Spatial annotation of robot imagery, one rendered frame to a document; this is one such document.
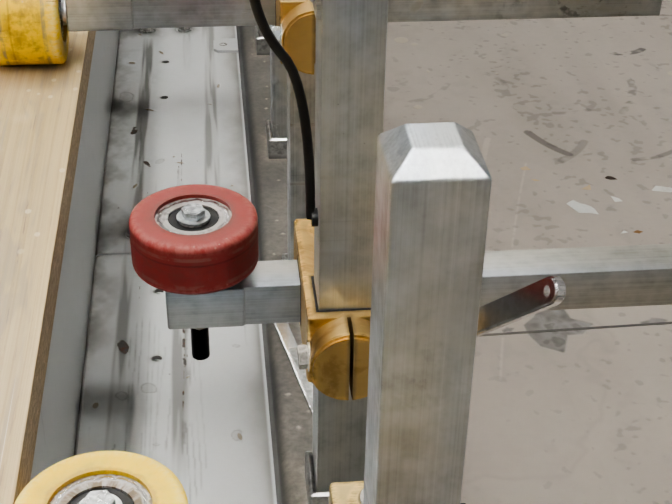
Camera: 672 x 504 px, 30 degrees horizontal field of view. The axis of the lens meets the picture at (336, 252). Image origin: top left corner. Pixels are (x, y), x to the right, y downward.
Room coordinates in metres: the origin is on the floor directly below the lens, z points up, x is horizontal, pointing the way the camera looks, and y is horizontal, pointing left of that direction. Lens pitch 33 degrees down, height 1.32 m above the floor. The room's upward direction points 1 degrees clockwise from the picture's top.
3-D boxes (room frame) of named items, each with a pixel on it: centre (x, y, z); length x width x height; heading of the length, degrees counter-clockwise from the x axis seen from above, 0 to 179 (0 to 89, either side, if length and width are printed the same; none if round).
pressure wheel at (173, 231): (0.66, 0.09, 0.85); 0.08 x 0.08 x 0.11
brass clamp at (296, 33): (0.90, 0.02, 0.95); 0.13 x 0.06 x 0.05; 6
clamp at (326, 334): (0.66, 0.00, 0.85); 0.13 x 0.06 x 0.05; 6
